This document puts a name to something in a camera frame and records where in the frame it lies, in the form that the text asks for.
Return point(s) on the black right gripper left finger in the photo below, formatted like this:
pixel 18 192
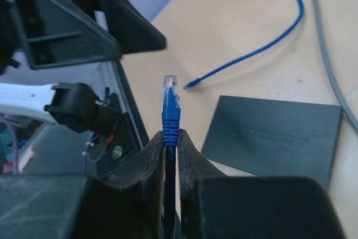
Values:
pixel 126 203

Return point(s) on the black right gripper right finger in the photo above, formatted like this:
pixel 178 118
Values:
pixel 214 205

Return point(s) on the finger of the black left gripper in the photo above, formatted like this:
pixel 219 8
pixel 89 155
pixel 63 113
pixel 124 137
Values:
pixel 57 33
pixel 133 32

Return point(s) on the black switch box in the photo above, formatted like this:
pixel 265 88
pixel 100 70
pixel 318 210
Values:
pixel 274 138

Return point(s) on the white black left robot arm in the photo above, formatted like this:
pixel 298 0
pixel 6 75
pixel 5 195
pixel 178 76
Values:
pixel 72 104

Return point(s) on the aluminium frame rails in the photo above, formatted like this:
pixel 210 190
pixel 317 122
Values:
pixel 106 75

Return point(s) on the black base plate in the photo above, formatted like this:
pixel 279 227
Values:
pixel 128 139

